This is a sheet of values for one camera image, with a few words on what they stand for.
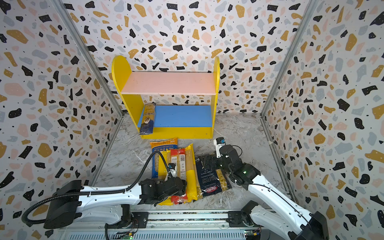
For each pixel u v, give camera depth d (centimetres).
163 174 85
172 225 73
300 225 40
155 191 57
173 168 72
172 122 97
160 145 97
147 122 95
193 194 75
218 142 67
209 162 66
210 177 83
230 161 56
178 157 86
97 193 44
